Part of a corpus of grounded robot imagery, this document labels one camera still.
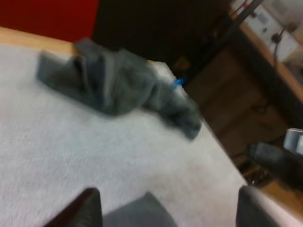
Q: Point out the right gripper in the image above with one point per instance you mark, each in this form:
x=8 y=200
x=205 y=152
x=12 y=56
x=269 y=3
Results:
x=277 y=160

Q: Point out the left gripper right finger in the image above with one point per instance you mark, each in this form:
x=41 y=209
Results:
x=253 y=208

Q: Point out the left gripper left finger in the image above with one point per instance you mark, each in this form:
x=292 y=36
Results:
x=84 y=210

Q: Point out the folded grey-green towel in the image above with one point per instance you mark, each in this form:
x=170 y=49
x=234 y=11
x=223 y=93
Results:
x=139 y=212

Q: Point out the pile of grey-green towels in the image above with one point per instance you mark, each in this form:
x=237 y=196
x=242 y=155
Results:
x=113 y=87

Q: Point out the blue clip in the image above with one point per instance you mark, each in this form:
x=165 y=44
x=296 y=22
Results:
x=178 y=83

